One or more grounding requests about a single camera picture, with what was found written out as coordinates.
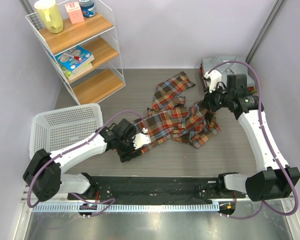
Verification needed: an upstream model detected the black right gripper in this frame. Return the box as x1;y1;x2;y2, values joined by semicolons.
202;83;234;113

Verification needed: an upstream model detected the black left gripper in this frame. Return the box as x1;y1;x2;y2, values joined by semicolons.
117;131;142;162

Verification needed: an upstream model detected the brown red plaid shirt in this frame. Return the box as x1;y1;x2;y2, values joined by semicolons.
140;71;220;154

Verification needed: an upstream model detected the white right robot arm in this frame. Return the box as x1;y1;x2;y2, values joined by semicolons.
203;70;300;202

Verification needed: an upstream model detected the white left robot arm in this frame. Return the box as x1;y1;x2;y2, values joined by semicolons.
23;119;151;207

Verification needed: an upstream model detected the folded grey shirt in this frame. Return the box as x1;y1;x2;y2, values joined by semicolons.
201;55;256;88

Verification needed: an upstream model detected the white plastic basket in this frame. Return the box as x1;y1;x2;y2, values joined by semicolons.
29;103;103;158

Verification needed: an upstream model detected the green book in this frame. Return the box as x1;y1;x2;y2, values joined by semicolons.
59;62;93;82

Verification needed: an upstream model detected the blue book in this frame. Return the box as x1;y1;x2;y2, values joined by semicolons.
55;45;95;71

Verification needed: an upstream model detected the blue white jar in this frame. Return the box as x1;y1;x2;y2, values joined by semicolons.
78;0;97;18

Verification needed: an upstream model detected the pink box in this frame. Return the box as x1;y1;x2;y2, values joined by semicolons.
64;1;85;24

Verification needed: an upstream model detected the yellow pitcher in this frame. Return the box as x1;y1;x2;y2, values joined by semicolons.
34;0;64;34

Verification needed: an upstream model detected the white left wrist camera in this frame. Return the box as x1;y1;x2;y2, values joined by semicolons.
132;127;152;150

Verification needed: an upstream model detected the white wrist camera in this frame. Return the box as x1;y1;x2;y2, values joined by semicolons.
132;127;152;150
203;70;222;93

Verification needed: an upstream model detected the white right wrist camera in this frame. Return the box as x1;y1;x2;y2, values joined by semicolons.
203;70;222;93

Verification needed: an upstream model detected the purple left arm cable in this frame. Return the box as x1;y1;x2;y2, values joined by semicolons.
26;110;146;216

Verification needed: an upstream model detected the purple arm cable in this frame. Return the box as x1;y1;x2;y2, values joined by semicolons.
206;60;299;220
26;110;146;216

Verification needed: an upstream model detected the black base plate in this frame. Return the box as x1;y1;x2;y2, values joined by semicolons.
67;174;246;204

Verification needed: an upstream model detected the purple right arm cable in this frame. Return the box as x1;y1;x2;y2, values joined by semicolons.
206;60;299;220

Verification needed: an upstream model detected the white slotted cable duct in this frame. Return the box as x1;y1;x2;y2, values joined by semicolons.
32;202;220;213

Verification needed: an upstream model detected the white wire wooden shelf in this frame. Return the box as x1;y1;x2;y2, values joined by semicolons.
25;0;126;105

